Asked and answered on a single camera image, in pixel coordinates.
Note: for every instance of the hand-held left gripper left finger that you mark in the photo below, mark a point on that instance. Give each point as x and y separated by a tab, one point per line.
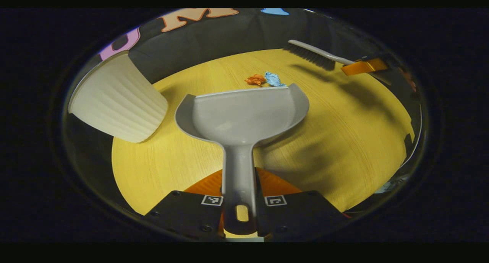
187	213

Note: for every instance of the wooden desktop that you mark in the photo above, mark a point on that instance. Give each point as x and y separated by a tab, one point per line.
344	140

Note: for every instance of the small grey broom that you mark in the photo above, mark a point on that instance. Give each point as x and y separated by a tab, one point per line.
311	54

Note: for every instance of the orange paper scrap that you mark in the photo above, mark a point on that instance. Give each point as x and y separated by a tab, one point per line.
255	80

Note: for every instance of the white garbage bin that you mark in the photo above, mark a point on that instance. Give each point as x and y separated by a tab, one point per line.
118	102

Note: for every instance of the grey dustpan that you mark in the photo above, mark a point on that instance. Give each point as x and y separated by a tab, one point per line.
240	117

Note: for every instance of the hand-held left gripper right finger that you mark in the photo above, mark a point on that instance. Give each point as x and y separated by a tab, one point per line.
298	213

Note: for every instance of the blue paper scrap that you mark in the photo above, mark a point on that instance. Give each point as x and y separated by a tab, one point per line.
273	79

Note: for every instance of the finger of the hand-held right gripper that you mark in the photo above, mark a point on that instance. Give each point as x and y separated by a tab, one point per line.
365	67

